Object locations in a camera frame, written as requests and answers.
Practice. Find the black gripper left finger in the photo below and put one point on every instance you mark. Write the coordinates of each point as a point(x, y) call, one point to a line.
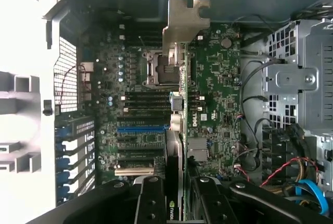
point(153, 203)

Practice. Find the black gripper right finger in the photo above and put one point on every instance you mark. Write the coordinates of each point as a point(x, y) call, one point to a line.
point(213, 203)

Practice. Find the white expansion slot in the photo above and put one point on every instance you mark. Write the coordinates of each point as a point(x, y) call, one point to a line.
point(132, 172)

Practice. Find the long black expansion slot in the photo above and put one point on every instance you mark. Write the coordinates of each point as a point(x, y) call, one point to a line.
point(140, 120)
point(138, 150)
point(135, 159)

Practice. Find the grey chipset heat sink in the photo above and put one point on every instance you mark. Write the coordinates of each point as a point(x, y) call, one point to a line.
point(197, 150)

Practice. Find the short black expansion slot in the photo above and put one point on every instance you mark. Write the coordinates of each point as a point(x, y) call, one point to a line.
point(125, 139)

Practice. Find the blue expansion slot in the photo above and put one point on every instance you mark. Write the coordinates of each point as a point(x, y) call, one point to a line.
point(140, 130)

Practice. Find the blue card retention latch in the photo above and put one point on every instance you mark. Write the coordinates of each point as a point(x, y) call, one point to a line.
point(62, 133)

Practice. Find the green motherboard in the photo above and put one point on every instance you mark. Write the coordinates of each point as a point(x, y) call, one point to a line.
point(221, 83)

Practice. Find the grey metal disk bay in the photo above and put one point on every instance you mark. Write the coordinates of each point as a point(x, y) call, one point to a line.
point(323, 156)
point(296, 78)

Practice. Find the metal CPU socket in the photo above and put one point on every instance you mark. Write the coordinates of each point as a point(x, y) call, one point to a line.
point(156, 73)

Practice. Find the black case lock tab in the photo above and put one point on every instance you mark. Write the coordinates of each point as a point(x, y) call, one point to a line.
point(47, 107)

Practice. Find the round coin battery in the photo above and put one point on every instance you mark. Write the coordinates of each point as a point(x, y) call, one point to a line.
point(226, 42)

